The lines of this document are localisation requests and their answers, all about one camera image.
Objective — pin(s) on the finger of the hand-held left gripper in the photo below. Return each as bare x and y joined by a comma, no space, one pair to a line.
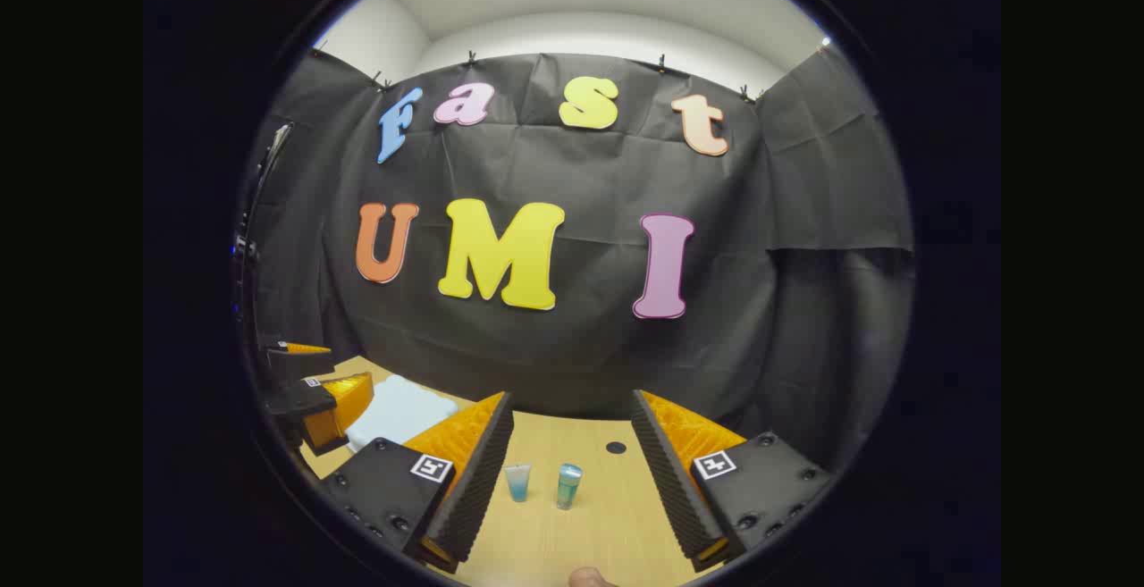
299,361
308,401

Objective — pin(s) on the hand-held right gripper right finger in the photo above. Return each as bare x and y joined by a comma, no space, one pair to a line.
670,480

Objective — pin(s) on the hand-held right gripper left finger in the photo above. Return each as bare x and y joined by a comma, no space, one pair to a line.
478,480

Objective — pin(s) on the pale blue skincare tube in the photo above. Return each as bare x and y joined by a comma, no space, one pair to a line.
518,484

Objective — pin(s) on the light blue suitcase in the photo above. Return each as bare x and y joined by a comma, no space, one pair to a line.
398,410

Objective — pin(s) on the blue green skincare bottle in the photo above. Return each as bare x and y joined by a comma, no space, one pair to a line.
568,487

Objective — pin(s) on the black backdrop cloth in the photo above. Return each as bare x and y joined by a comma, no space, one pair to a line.
590,346

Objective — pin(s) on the dark tripod stand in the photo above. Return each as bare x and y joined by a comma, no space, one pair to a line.
281,138

